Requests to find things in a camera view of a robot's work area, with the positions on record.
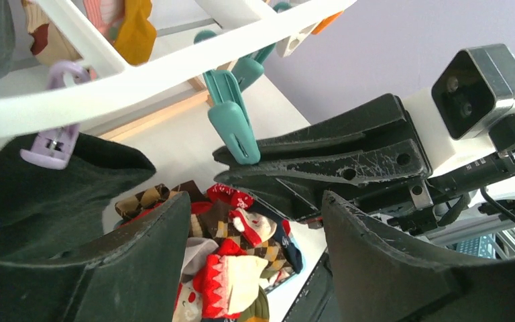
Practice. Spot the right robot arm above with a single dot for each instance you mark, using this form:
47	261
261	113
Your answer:
427	216

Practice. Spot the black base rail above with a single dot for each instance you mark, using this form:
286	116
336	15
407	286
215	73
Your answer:
316	301

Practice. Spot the brown argyle sock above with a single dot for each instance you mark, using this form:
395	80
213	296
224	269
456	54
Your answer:
141	203

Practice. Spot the teal clothespin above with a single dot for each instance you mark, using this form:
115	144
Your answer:
229	117
250	67

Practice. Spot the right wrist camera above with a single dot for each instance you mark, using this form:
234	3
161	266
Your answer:
476	90

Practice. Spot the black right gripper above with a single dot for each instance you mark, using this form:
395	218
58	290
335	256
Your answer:
385	179

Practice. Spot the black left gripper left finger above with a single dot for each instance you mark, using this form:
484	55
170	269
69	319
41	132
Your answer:
130	274

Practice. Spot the pink sock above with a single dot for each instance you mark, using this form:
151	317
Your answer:
106	15

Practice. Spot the grey ribbed sock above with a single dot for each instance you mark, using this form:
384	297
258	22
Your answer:
195	256

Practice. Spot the wooden rack frame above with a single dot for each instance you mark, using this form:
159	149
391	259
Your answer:
143	123

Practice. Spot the lilac clothespin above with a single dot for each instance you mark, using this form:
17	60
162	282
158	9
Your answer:
53	148

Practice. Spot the mustard yellow sock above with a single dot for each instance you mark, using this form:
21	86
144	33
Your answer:
136	35

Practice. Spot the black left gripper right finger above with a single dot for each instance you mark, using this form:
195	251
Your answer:
383	274

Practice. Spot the olive orange-toe sock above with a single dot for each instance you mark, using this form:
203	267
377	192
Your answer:
258	311

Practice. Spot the cream multi-striped sock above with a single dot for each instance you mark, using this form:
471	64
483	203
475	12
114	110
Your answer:
49	44

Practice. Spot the white round clip hanger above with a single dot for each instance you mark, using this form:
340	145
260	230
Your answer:
121	85

